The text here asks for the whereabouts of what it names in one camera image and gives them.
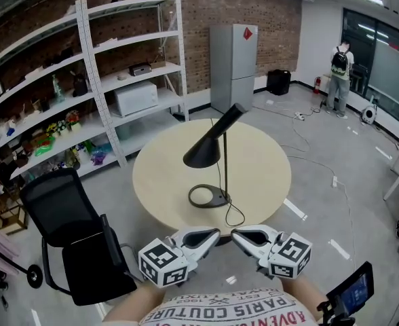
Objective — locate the green plastic bag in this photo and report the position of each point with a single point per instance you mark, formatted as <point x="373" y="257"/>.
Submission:
<point x="44" y="146"/>

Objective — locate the person's right forearm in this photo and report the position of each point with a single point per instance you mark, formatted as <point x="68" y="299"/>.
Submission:
<point x="304" y="294"/>

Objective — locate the person's left forearm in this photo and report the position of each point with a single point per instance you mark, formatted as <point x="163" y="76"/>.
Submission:
<point x="135" y="304"/>

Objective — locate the green glass bottle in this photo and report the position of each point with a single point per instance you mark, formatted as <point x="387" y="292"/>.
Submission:
<point x="58" y="90"/>

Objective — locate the small wooden box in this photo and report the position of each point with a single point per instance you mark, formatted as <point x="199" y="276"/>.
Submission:
<point x="158" y="64"/>

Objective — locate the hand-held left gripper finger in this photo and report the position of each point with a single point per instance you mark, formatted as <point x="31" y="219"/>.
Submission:
<point x="207" y="248"/>
<point x="199" y="230"/>

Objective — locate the purple plastic toy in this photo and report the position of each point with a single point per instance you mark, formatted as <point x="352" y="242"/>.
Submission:
<point x="100" y="157"/>

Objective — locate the silver refrigerator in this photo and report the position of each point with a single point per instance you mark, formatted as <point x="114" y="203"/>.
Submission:
<point x="233" y="66"/>

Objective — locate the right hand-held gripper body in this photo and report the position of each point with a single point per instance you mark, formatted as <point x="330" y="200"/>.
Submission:
<point x="289" y="258"/>

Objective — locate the white microwave oven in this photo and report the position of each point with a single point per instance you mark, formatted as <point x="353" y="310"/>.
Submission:
<point x="135" y="98"/>

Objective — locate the red flower pot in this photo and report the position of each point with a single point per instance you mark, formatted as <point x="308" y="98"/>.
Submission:
<point x="73" y="121"/>

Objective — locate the black mesh office chair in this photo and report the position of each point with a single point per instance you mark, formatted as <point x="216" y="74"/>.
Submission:
<point x="84" y="250"/>

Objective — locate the black wheeled cart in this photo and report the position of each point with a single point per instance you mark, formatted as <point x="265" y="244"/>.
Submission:
<point x="6" y="216"/>

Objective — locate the round wooden table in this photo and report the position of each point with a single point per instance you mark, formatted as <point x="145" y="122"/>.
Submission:
<point x="260" y="168"/>

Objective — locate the person's white printed shirt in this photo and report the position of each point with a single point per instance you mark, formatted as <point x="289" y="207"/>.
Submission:
<point x="226" y="311"/>

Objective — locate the white round floor device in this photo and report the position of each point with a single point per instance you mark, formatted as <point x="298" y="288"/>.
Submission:
<point x="368" y="113"/>

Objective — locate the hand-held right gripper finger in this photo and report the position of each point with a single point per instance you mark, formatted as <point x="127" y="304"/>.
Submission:
<point x="250" y="249"/>
<point x="253" y="228"/>

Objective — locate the black coffee grinder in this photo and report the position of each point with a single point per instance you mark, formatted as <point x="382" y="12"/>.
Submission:
<point x="80" y="84"/>

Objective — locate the yellow white flower pot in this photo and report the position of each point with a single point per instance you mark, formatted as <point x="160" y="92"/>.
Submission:
<point x="57" y="128"/>

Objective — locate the black desk lamp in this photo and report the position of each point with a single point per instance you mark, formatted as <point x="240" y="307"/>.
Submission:
<point x="203" y="149"/>

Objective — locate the white metal shelving unit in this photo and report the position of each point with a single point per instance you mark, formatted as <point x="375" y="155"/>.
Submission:
<point x="97" y="90"/>

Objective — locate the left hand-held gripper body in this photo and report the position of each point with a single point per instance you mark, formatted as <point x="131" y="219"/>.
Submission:
<point x="164" y="263"/>

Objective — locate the black camera monitor on stand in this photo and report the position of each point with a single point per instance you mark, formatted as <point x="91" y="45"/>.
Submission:
<point x="352" y="292"/>

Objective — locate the black framed glass window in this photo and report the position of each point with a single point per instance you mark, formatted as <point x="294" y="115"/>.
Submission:
<point x="389" y="63"/>

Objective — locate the black square speaker box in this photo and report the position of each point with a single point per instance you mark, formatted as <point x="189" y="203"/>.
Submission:
<point x="278" y="82"/>

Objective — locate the silver black radio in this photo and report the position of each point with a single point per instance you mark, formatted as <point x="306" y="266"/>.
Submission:
<point x="139" y="69"/>

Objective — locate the red fire extinguisher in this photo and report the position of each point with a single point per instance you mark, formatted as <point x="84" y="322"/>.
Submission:
<point x="317" y="85"/>

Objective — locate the white power strip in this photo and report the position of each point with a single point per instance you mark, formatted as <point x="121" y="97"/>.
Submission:
<point x="299" y="116"/>
<point x="335" y="181"/>

